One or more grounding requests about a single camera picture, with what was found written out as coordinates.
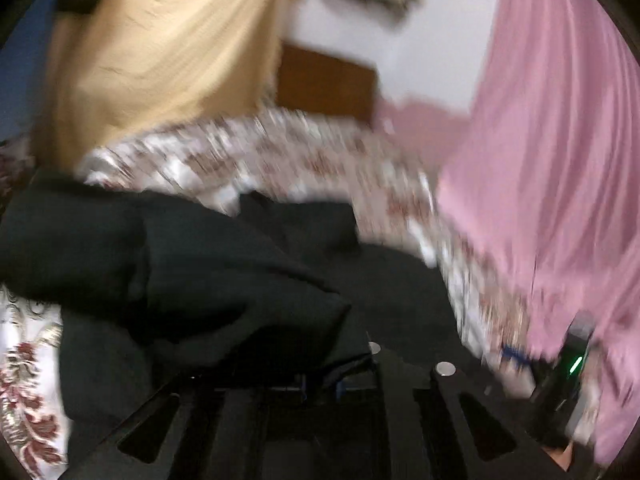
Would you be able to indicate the beige curtain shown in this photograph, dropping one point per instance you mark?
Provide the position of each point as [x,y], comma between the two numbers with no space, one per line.
[165,50]

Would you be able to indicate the pink cloth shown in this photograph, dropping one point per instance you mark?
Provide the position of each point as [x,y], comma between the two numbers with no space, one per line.
[550,135]

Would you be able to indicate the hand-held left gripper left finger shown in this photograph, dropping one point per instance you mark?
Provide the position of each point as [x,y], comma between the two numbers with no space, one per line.
[210,410]

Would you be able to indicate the wooden headboard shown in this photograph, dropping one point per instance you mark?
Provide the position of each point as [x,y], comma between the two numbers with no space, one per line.
[325,85]

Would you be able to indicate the blue printed wall cloth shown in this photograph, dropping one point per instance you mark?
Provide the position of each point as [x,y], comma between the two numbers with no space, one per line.
[25,85]

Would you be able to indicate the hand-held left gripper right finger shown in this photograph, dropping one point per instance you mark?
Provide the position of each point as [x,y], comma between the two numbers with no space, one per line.
[450,410]

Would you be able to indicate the floral white bedspread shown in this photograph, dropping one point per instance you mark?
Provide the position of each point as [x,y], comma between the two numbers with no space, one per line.
[300,145]

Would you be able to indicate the black pants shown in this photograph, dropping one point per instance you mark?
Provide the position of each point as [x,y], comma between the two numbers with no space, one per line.
[200,270]

